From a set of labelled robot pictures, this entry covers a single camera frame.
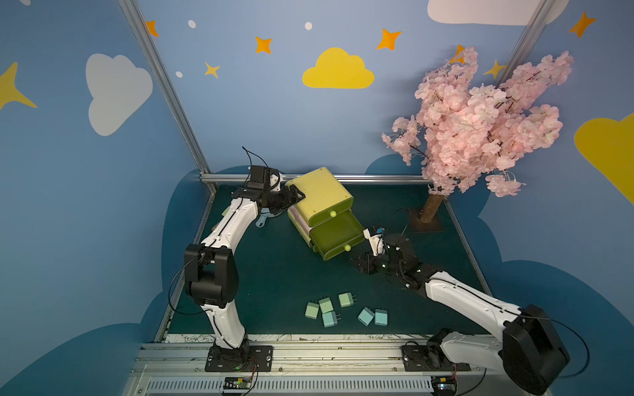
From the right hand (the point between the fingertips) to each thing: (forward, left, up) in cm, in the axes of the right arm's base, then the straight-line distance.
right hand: (357, 254), depth 83 cm
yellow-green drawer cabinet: (+22, +13, +8) cm, 27 cm away
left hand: (+18, +22, +8) cm, 30 cm away
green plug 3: (-12, +3, -11) cm, 17 cm away
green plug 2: (-14, +10, -12) cm, 21 cm away
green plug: (-16, +15, -11) cm, 25 cm away
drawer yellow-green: (+13, +10, +6) cm, 17 cm away
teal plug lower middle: (-19, +8, -11) cm, 23 cm away
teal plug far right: (-17, -9, -12) cm, 22 cm away
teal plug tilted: (-17, -4, -12) cm, 21 cm away
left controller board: (-38, +35, -14) cm, 53 cm away
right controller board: (-34, -27, -16) cm, 46 cm away
